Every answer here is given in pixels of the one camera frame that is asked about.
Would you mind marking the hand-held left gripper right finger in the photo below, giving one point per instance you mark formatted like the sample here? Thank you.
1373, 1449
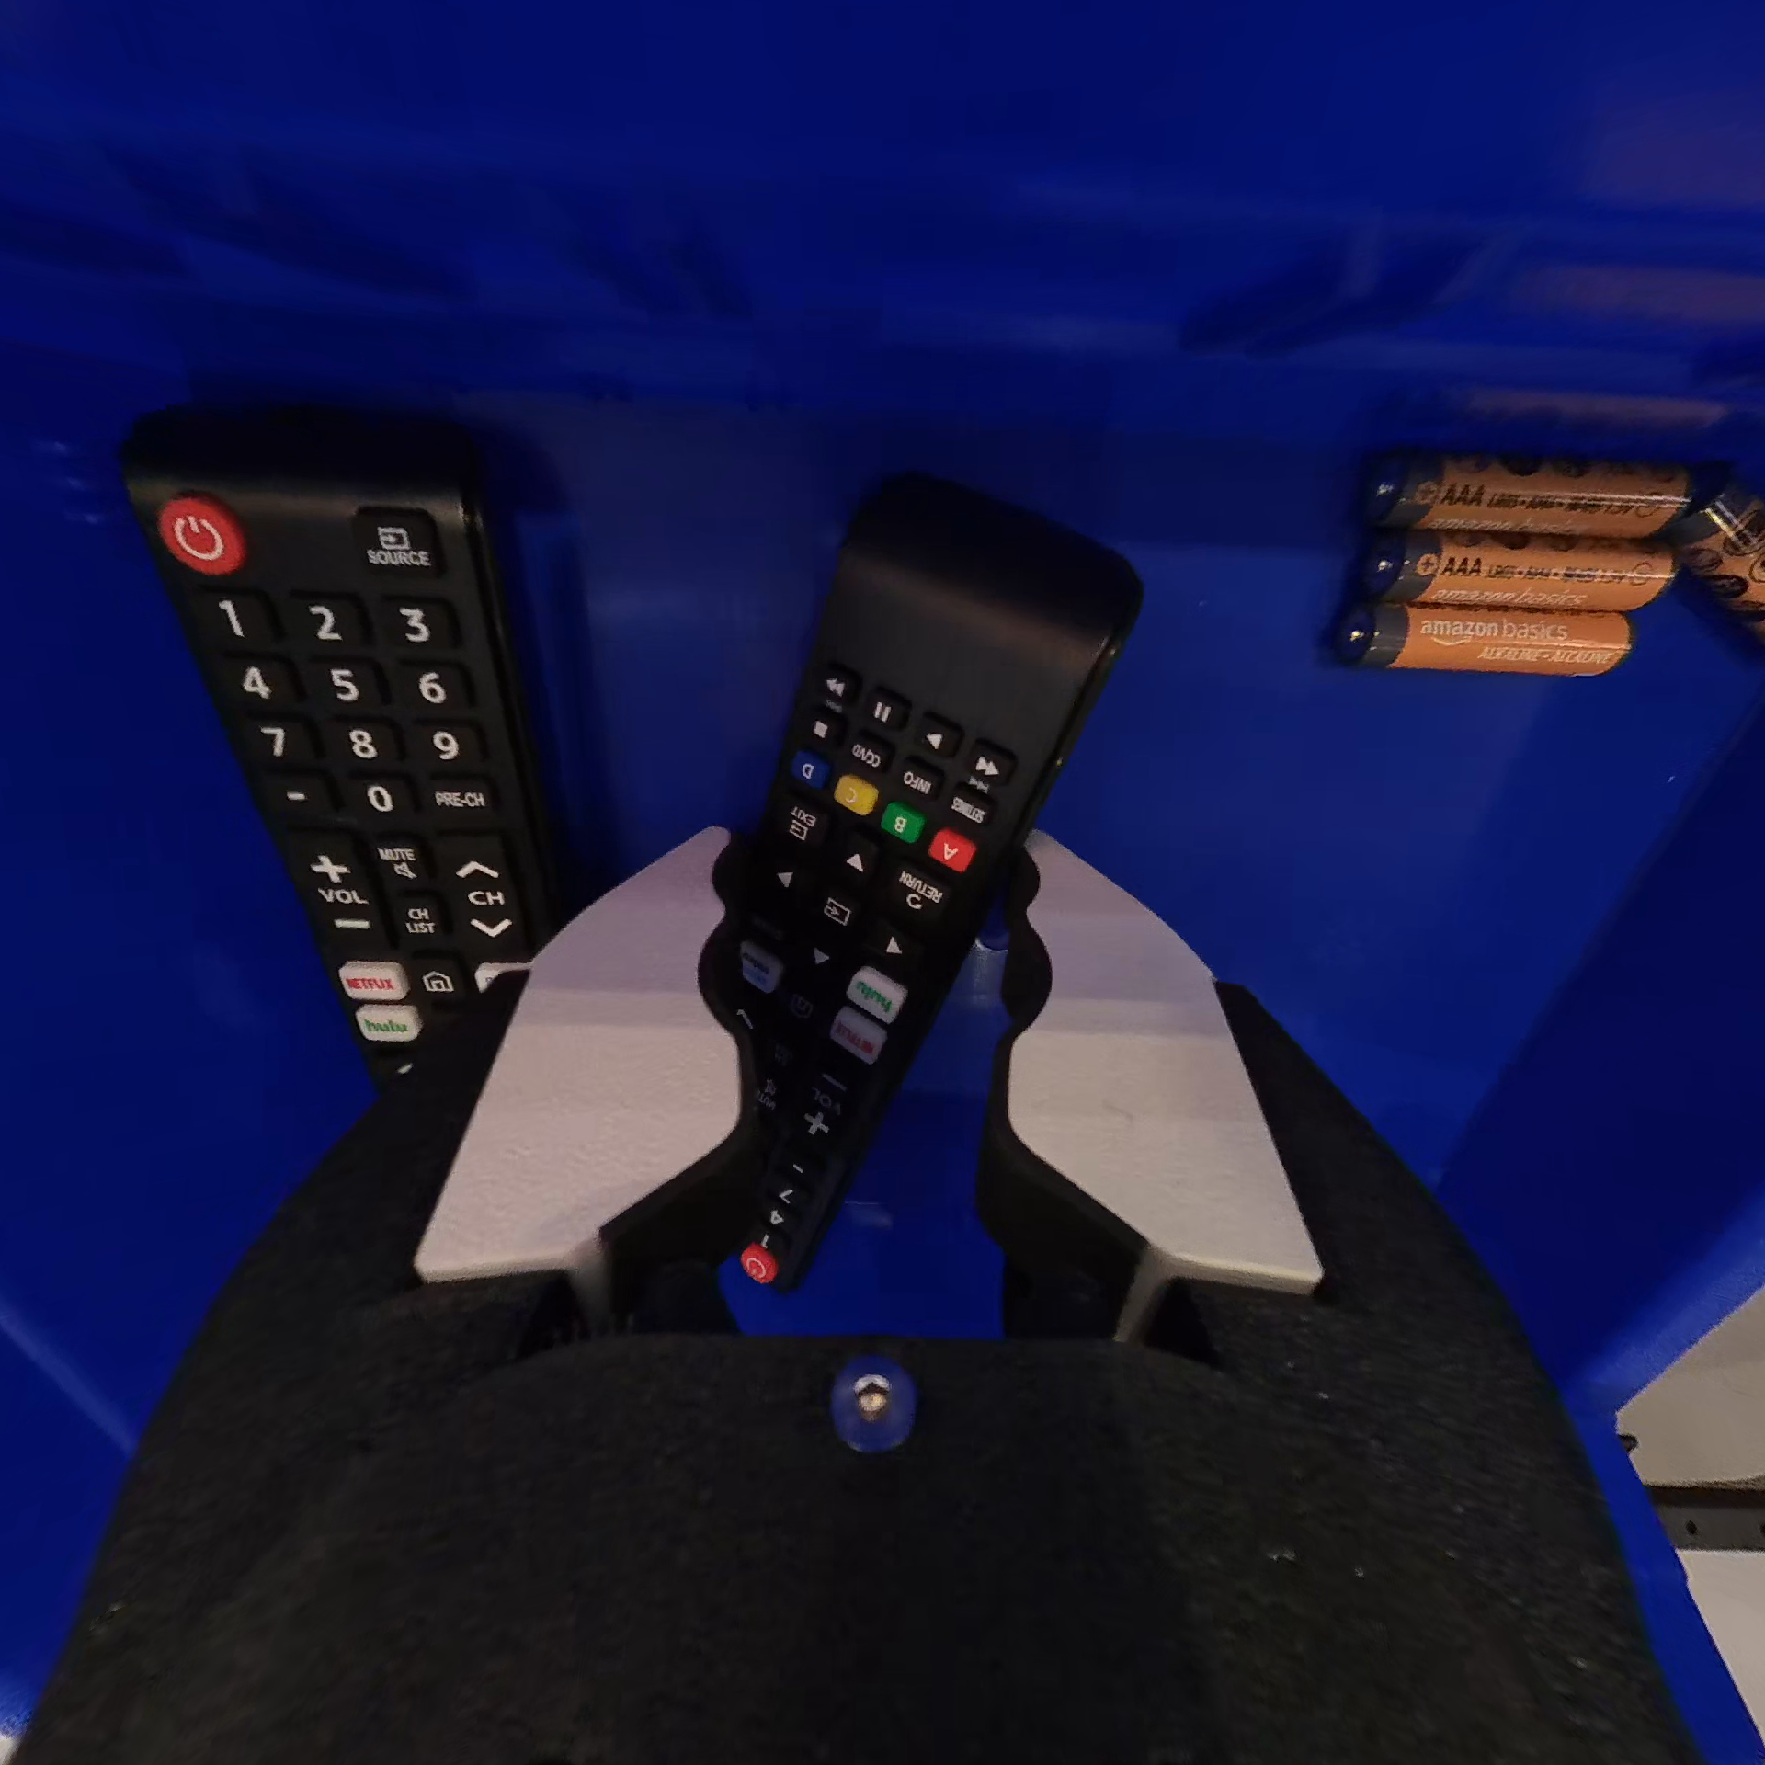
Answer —
1158, 1104

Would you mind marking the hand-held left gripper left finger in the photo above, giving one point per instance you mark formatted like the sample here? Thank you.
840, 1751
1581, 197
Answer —
593, 1088

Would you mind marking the black remote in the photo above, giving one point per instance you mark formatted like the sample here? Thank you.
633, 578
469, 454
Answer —
346, 690
952, 635

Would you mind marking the blue plastic bin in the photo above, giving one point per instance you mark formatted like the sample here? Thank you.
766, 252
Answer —
884, 207

